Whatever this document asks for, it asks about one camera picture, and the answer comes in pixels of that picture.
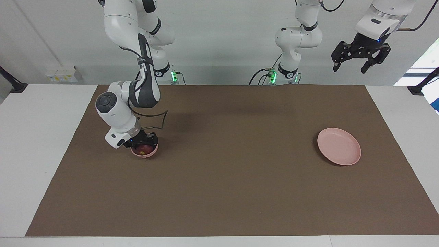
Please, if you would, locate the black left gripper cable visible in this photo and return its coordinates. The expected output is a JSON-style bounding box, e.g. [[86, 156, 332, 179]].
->
[[321, 0, 437, 32]]

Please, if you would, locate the black clamp stand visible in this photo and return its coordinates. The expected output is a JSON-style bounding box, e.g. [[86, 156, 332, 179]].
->
[[407, 67, 439, 96], [0, 65, 28, 94]]

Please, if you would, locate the pink plate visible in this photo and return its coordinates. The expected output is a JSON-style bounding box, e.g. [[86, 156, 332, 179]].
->
[[317, 128, 361, 166]]

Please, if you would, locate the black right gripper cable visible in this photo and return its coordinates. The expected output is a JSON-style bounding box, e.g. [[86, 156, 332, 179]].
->
[[130, 69, 169, 131]]

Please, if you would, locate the red apple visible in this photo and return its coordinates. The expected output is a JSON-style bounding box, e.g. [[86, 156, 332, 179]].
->
[[133, 144, 153, 155]]

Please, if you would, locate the white wall socket box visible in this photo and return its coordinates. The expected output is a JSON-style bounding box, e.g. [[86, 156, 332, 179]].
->
[[46, 66, 79, 83]]

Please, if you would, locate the pink bowl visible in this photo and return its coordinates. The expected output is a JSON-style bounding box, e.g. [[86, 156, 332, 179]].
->
[[130, 142, 159, 158]]

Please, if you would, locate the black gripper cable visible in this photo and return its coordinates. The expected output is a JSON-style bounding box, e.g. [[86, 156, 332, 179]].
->
[[321, 0, 437, 32], [130, 69, 169, 131]]

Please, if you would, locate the black left arm base cable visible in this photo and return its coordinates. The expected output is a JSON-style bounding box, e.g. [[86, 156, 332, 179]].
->
[[249, 68, 275, 85]]

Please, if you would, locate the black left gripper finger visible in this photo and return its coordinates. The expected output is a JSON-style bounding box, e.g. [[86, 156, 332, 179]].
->
[[360, 45, 392, 74], [331, 40, 356, 73]]

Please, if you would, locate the brown table mat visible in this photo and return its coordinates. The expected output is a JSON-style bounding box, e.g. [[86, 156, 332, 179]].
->
[[25, 85, 439, 237]]

